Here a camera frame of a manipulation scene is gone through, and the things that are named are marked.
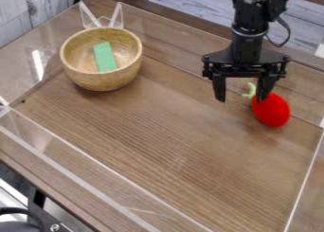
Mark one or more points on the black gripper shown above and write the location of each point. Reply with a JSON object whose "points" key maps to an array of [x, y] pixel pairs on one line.
{"points": [[269, 68]]}

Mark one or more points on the red felt strawberry toy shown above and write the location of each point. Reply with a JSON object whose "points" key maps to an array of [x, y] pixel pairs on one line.
{"points": [[272, 111]]}

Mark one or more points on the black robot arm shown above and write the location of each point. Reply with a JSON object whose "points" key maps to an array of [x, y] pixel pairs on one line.
{"points": [[245, 59]]}

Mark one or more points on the clear acrylic tray walls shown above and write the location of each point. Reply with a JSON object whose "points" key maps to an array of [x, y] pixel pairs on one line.
{"points": [[155, 158]]}

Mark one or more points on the green rectangular block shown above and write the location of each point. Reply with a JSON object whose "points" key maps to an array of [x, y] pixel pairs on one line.
{"points": [[104, 58]]}

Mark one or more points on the wooden bowl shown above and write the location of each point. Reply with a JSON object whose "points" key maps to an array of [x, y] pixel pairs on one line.
{"points": [[77, 59]]}

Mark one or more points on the black table leg bracket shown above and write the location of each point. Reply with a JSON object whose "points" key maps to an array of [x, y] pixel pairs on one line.
{"points": [[49, 224]]}

